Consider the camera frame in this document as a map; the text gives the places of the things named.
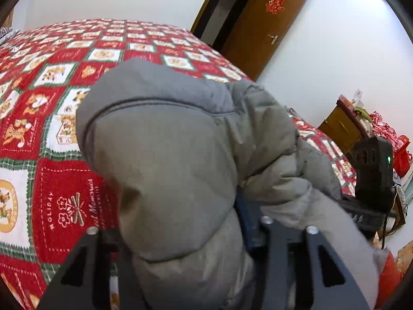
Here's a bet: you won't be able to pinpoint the black cable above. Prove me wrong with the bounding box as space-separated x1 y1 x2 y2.
380 185 401 250

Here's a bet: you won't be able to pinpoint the striped pillow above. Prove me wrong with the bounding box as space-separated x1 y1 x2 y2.
0 27 20 45

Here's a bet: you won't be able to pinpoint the silver door handle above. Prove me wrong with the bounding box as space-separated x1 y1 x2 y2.
268 34 278 45

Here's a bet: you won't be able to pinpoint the red bags on cabinet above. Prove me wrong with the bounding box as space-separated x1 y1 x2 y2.
370 111 412 178

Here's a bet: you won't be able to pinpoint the red patchwork bear quilt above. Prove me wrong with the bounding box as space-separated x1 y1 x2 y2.
0 18 359 310

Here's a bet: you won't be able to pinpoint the grey puffer jacket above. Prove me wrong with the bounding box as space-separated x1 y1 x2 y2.
76 59 385 309

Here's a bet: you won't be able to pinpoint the brown wooden cabinet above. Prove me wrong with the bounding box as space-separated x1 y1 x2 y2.
318 95 368 154

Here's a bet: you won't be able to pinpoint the red door decoration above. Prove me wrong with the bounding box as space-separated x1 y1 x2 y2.
265 0 285 15

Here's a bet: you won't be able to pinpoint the brown wooden door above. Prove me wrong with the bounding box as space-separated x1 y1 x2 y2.
221 0 307 81

